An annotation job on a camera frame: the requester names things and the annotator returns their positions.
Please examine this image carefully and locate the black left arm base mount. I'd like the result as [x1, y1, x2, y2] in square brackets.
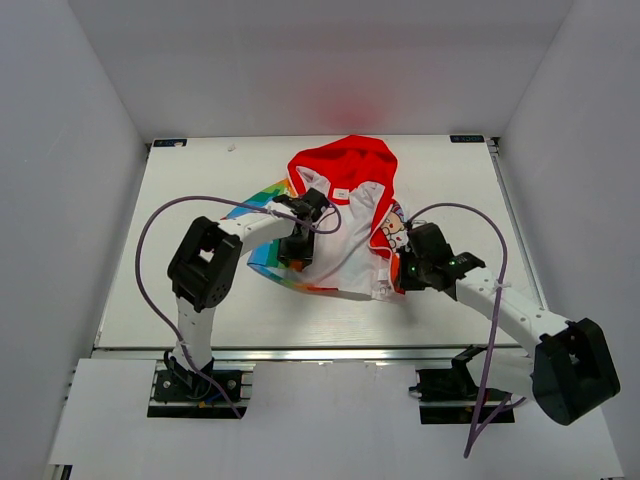
[147, 351, 252, 420]

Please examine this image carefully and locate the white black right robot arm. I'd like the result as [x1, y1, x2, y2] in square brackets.
[399, 223, 621, 426]

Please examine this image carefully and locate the blue right table label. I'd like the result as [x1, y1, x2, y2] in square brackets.
[449, 134, 485, 143]

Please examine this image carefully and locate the blue table label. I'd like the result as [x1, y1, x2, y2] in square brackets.
[152, 138, 187, 148]
[449, 134, 485, 143]

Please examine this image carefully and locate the red rainbow children's jacket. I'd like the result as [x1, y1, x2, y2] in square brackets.
[247, 135, 408, 302]

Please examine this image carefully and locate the blue left table label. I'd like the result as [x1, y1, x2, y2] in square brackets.
[152, 138, 187, 148]

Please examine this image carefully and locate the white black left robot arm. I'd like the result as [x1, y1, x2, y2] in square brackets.
[168, 189, 330, 399]

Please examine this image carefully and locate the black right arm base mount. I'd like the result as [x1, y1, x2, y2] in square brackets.
[408, 346, 486, 425]

